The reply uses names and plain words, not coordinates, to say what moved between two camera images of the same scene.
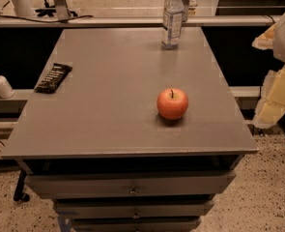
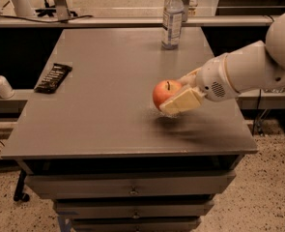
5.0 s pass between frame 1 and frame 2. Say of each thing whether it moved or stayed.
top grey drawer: stayed
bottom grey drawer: stayed
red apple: moved
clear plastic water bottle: stayed
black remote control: stayed
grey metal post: stayed
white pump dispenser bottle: stayed
